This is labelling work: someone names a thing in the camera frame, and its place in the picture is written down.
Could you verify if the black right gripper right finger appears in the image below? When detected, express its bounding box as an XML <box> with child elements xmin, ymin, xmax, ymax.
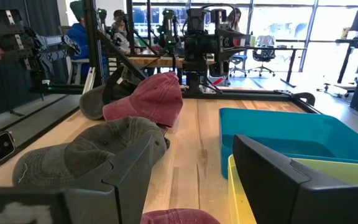
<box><xmin>232</xmin><ymin>134</ymin><xmax>358</xmax><ymax>224</ymax></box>

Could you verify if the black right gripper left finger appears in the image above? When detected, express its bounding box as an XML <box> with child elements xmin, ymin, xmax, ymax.
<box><xmin>0</xmin><ymin>135</ymin><xmax>154</xmax><ymax>224</ymax></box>

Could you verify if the olive grey baseball cap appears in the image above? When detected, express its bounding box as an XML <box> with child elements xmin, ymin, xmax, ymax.
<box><xmin>78</xmin><ymin>65</ymin><xmax>140</xmax><ymax>121</ymax></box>
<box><xmin>12</xmin><ymin>116</ymin><xmax>170</xmax><ymax>187</ymax></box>

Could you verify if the maroon baseball cap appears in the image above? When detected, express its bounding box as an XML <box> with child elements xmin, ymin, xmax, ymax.
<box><xmin>102</xmin><ymin>72</ymin><xmax>184</xmax><ymax>128</ymax></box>
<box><xmin>140</xmin><ymin>208</ymin><xmax>221</xmax><ymax>224</ymax></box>

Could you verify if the yellow plastic bin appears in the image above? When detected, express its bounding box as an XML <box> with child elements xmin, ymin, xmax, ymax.
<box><xmin>227</xmin><ymin>154</ymin><xmax>358</xmax><ymax>224</ymax></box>

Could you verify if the blue plastic bin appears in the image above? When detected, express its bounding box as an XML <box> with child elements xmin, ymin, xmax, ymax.
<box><xmin>218</xmin><ymin>107</ymin><xmax>358</xmax><ymax>180</ymax></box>

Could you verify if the wooden background table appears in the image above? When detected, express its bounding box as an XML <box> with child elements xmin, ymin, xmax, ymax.
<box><xmin>109</xmin><ymin>55</ymin><xmax>217</xmax><ymax>75</ymax></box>

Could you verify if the white chair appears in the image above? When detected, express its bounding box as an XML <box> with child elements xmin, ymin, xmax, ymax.
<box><xmin>69</xmin><ymin>57</ymin><xmax>90</xmax><ymax>85</ymax></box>

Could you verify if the grey office chair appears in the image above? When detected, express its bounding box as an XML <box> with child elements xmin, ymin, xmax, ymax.
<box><xmin>249</xmin><ymin>34</ymin><xmax>277</xmax><ymax>77</ymax></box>

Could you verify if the person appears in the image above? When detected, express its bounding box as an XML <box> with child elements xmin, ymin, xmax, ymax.
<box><xmin>110</xmin><ymin>9</ymin><xmax>142</xmax><ymax>55</ymax></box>
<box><xmin>65</xmin><ymin>0</ymin><xmax>108</xmax><ymax>78</ymax></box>
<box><xmin>227</xmin><ymin>7</ymin><xmax>244</xmax><ymax>32</ymax></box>

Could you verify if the blue office chair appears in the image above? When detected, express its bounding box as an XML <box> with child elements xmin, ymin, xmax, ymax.
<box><xmin>228</xmin><ymin>54</ymin><xmax>249</xmax><ymax>78</ymax></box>

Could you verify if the black desk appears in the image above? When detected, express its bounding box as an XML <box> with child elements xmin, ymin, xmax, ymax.
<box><xmin>239</xmin><ymin>45</ymin><xmax>308</xmax><ymax>89</ymax></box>

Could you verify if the blue patterned fabric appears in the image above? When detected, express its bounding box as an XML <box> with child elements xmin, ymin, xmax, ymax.
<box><xmin>26</xmin><ymin>27</ymin><xmax>82</xmax><ymax>80</ymax></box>

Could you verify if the dark grey curtain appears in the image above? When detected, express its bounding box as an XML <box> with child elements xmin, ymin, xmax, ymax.
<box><xmin>0</xmin><ymin>0</ymin><xmax>70</xmax><ymax>121</ymax></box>

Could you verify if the black frame clamp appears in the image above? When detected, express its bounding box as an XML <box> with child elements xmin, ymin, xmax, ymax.
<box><xmin>290</xmin><ymin>91</ymin><xmax>316</xmax><ymax>107</ymax></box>

